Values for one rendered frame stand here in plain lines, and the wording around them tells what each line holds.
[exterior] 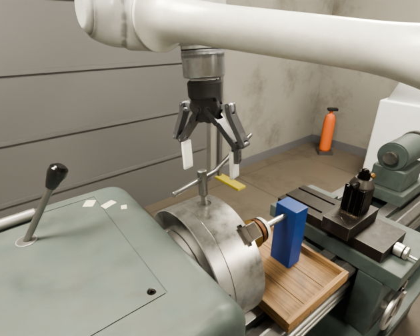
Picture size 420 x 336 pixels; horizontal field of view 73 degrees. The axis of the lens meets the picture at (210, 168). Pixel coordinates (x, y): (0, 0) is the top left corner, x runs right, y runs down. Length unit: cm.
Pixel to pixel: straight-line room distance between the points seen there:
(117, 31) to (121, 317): 40
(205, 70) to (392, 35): 32
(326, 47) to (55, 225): 57
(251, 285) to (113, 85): 210
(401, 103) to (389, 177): 198
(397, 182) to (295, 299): 86
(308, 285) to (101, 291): 69
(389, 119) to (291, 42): 320
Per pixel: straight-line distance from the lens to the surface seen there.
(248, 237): 66
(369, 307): 123
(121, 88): 253
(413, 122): 351
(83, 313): 48
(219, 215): 65
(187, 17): 42
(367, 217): 116
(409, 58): 42
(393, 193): 160
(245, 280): 65
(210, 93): 60
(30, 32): 234
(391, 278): 112
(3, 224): 69
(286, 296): 97
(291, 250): 100
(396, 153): 156
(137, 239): 57
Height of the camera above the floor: 161
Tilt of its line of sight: 26 degrees down
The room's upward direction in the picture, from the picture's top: straight up
